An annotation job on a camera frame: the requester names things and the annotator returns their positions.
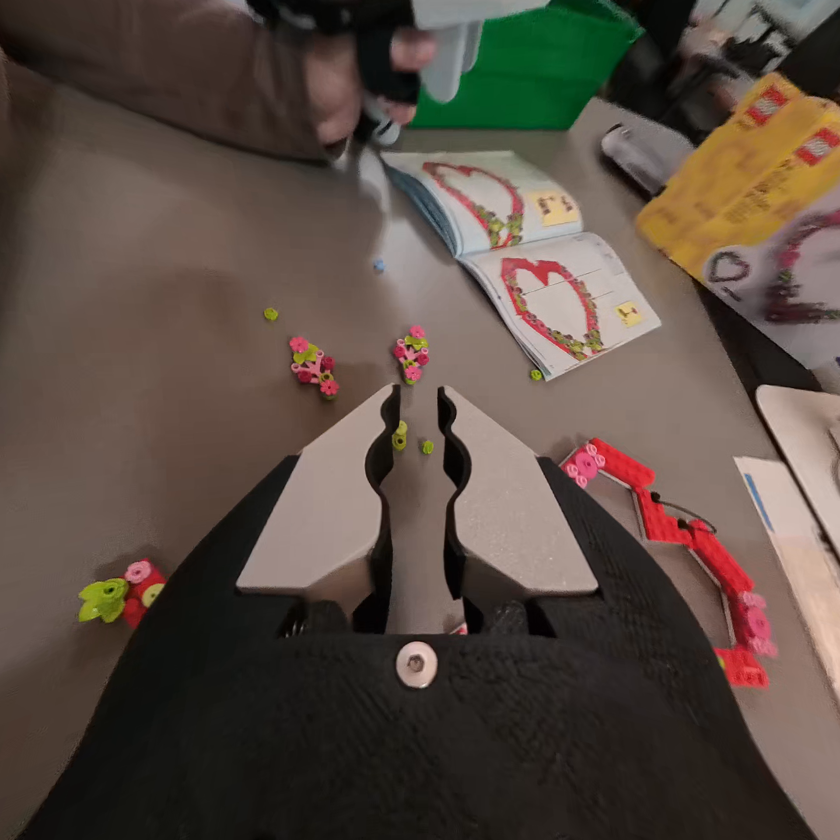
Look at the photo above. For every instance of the person's left hand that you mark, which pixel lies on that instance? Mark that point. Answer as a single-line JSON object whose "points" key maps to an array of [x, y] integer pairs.
{"points": [[334, 98]]}

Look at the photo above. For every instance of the green plastic bin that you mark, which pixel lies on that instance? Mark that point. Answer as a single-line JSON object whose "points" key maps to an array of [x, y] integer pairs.
{"points": [[544, 79]]}

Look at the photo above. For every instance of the open lego instruction booklet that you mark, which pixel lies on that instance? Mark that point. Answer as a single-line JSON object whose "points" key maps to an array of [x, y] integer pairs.
{"points": [[571, 259]]}

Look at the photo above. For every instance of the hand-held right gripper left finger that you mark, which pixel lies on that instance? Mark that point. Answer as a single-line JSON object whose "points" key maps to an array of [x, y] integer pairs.
{"points": [[315, 518]]}

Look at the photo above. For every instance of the light wooden board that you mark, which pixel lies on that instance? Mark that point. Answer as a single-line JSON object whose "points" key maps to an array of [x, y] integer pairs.
{"points": [[797, 426]]}

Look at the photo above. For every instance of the red lego heart frame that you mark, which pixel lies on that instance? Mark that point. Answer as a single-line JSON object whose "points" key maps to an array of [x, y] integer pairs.
{"points": [[689, 544]]}

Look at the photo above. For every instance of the printed paper sheet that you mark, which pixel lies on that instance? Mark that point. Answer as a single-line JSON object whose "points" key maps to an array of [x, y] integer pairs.
{"points": [[787, 544]]}

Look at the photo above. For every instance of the black flat pouch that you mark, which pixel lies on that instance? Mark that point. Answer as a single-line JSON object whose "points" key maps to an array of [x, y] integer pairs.
{"points": [[640, 161]]}

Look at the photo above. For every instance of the pink green lego flower cluster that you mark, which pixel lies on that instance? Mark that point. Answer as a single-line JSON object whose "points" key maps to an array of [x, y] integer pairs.
{"points": [[412, 354], [313, 367]]}

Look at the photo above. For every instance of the person's left forearm brown sleeve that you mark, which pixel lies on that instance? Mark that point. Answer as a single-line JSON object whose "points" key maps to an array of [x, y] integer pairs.
{"points": [[164, 65]]}

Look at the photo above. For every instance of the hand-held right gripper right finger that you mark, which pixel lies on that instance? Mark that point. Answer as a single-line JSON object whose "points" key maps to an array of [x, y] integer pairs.
{"points": [[512, 525]]}

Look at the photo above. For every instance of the yellow lego set box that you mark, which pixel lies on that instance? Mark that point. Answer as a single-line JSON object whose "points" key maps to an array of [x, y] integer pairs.
{"points": [[741, 197]]}

